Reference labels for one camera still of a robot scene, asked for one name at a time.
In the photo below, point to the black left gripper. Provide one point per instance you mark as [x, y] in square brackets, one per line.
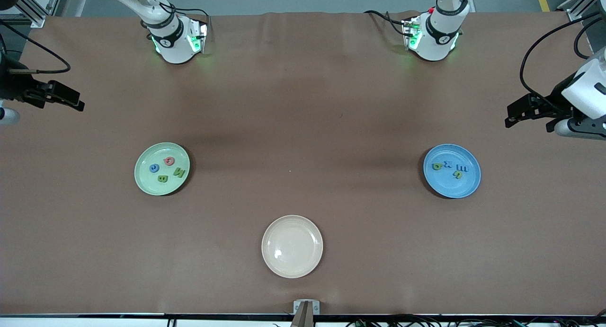
[560, 96]

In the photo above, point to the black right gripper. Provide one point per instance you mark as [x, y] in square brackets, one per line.
[14, 84]

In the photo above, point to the green foam letter a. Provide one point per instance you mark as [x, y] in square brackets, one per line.
[437, 166]

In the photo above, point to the red foam letter G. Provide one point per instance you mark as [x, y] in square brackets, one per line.
[169, 161]

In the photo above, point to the green foam letter B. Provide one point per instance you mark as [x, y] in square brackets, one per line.
[163, 178]

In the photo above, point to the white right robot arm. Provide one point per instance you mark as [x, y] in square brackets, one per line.
[170, 38]

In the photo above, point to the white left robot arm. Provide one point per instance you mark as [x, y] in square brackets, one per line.
[435, 38]

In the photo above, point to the blue plate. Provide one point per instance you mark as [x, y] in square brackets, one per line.
[450, 185]

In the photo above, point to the green plate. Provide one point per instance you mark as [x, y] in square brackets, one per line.
[147, 180]

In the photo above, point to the brown table mat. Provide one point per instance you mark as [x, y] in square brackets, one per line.
[303, 81]

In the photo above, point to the beige plate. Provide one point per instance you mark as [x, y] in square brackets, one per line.
[292, 246]

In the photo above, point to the metal mount bracket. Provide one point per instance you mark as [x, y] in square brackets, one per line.
[297, 308]

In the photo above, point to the grey camera stand pole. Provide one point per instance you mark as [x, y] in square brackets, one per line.
[303, 318]

